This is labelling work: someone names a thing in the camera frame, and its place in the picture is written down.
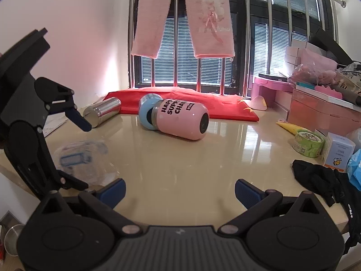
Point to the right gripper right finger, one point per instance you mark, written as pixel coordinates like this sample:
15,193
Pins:
259,205

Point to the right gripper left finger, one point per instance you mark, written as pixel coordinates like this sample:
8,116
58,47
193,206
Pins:
100,205

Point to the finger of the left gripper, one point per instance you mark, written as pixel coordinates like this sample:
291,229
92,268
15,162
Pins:
73,115
52,93

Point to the clear plastic cup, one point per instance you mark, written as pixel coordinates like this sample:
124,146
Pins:
88,161

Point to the stainless steel cup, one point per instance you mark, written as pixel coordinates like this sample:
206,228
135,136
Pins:
100,112

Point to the sticker sheet booklet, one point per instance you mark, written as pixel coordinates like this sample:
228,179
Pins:
53,122

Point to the green tape roll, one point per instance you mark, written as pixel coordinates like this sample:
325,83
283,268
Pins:
307,143

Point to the yellow tube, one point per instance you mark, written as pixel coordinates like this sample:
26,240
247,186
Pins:
292,128

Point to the black garment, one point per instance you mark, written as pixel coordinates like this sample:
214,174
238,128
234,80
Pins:
334,187

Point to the white small carton box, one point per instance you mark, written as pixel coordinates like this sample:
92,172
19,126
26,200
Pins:
337,151

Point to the metal bowl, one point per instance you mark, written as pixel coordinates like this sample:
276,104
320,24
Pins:
11,238

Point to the pink cone hat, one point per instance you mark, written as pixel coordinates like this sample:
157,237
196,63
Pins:
258,103

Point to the red cloth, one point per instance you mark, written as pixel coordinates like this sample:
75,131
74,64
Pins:
228,107

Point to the blue tissue pack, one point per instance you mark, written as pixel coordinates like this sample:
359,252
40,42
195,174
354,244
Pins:
354,169

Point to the pink thermos bottle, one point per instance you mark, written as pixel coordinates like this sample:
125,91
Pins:
180,118

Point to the salmon pink storage box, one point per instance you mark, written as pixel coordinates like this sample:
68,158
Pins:
314,113

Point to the pink stool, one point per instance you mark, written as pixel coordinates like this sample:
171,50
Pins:
267,88

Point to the pink plastic bag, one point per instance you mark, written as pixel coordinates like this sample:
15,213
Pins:
312,68

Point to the pink children's pants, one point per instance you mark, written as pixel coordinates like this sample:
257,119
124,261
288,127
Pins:
209,22

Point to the steel window railing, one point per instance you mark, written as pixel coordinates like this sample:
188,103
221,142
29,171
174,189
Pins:
262,31

